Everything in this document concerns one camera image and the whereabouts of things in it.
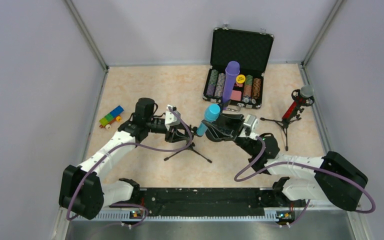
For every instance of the yellow dealer chip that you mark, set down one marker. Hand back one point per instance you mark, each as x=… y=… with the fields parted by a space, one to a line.
x=240 y=79

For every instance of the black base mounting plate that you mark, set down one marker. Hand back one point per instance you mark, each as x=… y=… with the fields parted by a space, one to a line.
x=210 y=202

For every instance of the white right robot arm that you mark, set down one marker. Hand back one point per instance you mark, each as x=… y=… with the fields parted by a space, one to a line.
x=329 y=178

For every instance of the red glitter microphone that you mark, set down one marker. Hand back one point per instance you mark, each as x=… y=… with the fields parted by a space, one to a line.
x=303 y=97

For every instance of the black poker chip case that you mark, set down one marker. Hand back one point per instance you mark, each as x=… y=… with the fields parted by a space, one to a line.
x=250 y=49

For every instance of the aluminium front rail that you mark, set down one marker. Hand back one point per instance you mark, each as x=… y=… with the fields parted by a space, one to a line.
x=129 y=214

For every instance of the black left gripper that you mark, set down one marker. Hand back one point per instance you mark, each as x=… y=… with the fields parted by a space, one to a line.
x=176 y=133

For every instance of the colourful toy block car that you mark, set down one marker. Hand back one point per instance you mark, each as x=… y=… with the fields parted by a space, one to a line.
x=113 y=116

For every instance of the cyan toy microphone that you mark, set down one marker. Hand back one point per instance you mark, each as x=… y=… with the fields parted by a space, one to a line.
x=211 y=114

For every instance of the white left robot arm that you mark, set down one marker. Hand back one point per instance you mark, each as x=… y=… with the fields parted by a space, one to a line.
x=82 y=190

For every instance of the purple toy microphone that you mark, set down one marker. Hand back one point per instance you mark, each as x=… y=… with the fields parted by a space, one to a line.
x=232 y=70

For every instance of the purple green chip stack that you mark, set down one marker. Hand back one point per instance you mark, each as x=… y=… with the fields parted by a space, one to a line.
x=213 y=77

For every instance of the green red chip stack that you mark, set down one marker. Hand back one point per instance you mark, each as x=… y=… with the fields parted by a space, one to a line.
x=247 y=88

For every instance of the orange black chip stack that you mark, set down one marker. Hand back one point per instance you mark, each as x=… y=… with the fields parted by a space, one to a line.
x=256 y=89

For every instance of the round base clip mic stand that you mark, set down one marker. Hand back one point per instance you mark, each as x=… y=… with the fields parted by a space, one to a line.
x=224 y=106

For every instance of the shock mount tripod mic stand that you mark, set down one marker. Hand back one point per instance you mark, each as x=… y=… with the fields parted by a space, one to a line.
x=284 y=125

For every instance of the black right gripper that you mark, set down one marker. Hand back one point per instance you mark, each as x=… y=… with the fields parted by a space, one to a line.
x=235 y=124

